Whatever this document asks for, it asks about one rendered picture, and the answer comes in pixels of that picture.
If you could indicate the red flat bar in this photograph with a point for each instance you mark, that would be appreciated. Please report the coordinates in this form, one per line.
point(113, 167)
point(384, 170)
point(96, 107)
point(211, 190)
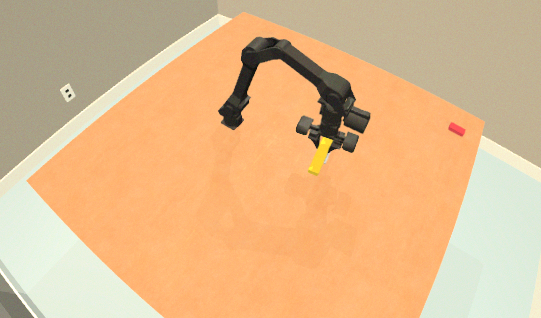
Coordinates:
point(456, 129)

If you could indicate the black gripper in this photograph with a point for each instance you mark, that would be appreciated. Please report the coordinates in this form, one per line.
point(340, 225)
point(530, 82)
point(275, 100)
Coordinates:
point(329, 131)

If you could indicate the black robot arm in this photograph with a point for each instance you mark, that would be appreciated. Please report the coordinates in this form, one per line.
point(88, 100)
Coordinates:
point(336, 97)

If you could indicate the yellow bar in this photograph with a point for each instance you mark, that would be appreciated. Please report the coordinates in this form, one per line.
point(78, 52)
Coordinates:
point(319, 157)

